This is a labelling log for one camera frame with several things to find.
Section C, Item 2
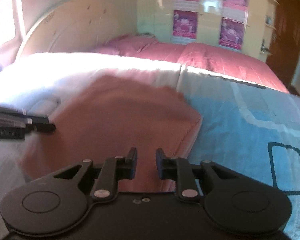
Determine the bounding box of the blue white patterned blanket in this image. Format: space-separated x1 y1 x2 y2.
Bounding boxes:
0 53 300 239

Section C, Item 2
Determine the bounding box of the cream round headboard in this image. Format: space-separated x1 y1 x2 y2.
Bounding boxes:
16 0 137 59

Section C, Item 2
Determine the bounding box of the pink bedspread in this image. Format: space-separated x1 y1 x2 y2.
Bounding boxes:
129 42 288 93

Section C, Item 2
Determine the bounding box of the pink pillow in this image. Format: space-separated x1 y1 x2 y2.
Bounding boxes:
91 35 159 56

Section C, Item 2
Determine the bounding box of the lower right purple poster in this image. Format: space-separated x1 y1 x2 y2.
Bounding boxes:
218 17 245 50

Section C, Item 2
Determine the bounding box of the brown wooden door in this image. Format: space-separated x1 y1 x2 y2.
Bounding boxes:
266 0 300 87

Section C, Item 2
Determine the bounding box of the lower left purple poster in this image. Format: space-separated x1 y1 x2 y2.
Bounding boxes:
171 10 198 44

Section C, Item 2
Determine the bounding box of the cream glossy wardrobe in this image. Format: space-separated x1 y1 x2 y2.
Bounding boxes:
137 0 269 61

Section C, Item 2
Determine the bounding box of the upper right purple poster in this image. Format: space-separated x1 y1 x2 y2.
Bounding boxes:
222 0 249 23

